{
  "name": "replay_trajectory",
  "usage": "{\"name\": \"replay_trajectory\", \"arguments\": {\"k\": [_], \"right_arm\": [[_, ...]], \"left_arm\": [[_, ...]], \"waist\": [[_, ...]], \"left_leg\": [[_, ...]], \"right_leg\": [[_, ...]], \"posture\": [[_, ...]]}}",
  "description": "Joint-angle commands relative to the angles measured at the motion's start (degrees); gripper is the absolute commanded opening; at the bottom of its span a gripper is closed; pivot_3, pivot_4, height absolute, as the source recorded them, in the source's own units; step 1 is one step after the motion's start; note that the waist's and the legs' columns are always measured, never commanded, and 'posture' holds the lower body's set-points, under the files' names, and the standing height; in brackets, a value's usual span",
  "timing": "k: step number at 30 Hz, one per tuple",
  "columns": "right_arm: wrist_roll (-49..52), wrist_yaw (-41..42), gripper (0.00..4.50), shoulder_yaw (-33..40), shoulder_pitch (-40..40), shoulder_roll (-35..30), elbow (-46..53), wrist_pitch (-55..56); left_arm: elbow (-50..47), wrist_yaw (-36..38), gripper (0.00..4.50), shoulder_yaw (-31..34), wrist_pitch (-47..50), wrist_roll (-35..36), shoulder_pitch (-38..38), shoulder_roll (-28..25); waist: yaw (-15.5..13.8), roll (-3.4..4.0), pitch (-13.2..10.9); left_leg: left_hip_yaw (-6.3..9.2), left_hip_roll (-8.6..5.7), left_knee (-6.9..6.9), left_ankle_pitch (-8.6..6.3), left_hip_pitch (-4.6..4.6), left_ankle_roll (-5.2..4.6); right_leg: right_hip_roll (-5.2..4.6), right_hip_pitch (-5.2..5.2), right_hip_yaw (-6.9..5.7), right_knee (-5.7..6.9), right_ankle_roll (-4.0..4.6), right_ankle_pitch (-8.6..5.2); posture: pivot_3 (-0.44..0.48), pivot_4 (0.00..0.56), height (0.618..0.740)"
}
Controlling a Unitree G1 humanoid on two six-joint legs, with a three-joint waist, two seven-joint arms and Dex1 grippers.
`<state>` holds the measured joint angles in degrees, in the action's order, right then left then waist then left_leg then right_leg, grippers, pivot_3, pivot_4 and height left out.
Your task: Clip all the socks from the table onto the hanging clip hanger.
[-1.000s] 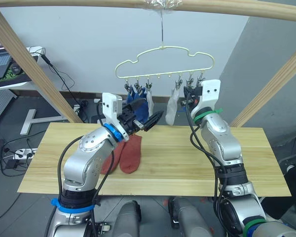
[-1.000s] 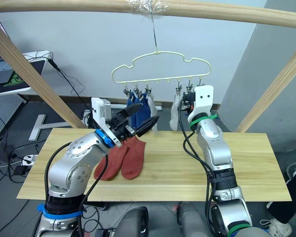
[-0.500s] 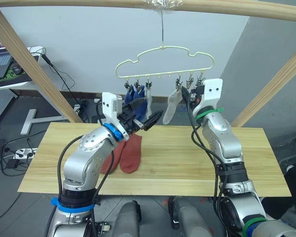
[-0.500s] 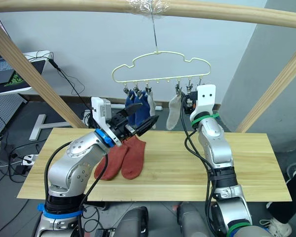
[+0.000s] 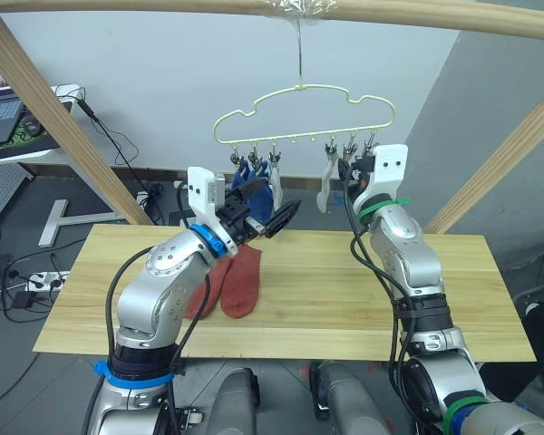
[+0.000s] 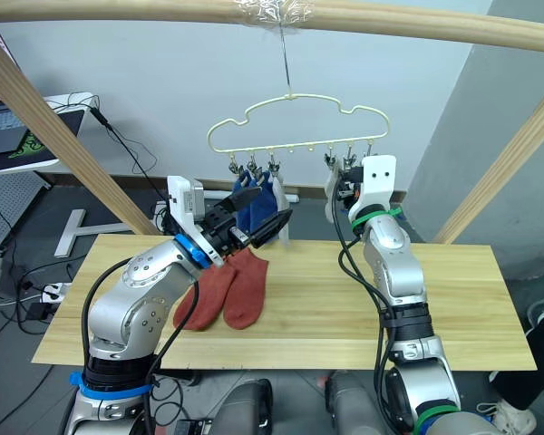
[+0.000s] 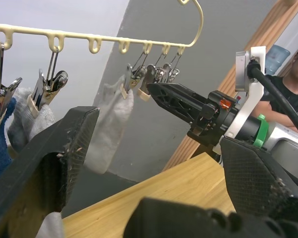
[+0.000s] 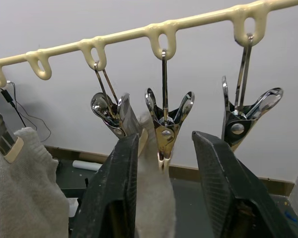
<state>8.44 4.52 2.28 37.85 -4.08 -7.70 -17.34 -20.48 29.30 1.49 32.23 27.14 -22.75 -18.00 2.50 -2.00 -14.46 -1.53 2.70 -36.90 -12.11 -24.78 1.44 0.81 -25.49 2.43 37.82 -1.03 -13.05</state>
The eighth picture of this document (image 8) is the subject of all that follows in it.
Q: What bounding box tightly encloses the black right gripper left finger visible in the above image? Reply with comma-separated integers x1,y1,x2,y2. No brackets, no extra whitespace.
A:
70,133,140,238

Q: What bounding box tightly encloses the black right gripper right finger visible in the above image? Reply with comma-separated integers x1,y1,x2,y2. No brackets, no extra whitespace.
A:
191,130,297,238

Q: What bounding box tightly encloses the white knit sock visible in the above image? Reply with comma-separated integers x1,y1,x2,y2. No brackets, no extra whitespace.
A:
134,110,177,238
0,126,70,238

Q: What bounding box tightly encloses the chrome metal clothes clip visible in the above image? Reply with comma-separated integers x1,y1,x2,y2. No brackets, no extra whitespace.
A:
144,49,196,172
221,33,284,152
0,112,24,164
90,61,149,157

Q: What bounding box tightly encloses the cream plastic hanger bar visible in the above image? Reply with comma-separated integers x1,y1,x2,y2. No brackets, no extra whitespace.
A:
0,0,298,88

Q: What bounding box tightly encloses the white paper roll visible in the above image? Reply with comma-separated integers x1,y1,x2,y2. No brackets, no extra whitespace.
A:
73,160,102,171

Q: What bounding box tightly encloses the white plastic box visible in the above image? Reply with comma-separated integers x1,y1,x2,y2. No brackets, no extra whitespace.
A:
67,197,79,218

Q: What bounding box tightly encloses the black cable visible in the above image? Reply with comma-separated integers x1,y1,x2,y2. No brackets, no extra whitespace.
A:
0,81,52,143

